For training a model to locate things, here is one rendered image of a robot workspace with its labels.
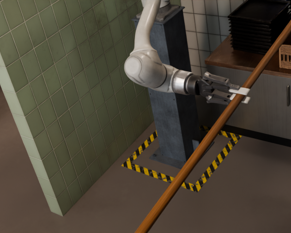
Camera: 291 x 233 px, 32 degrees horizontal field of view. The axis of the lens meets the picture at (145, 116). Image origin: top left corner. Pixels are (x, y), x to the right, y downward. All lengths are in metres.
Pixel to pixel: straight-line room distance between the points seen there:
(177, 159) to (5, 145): 1.35
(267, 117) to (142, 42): 1.51
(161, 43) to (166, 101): 0.40
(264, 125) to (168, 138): 0.61
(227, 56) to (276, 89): 0.37
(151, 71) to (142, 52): 0.08
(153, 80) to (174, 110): 1.22
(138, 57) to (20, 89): 1.01
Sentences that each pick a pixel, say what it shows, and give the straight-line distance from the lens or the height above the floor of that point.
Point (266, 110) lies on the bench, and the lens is 3.18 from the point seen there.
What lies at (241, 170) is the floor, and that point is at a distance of 3.18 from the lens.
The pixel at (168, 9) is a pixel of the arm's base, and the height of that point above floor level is 1.03.
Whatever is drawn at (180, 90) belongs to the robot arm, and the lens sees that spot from 1.91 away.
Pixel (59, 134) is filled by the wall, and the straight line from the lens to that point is 2.93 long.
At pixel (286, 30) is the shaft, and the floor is 1.16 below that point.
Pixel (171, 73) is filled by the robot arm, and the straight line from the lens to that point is 1.92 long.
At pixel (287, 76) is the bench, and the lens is 2.97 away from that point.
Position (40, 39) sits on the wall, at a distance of 2.70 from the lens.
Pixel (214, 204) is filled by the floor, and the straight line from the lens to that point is 2.99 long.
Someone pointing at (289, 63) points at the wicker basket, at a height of 0.62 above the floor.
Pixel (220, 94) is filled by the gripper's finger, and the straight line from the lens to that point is 1.88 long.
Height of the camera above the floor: 2.14
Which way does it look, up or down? 35 degrees down
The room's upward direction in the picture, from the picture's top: 12 degrees counter-clockwise
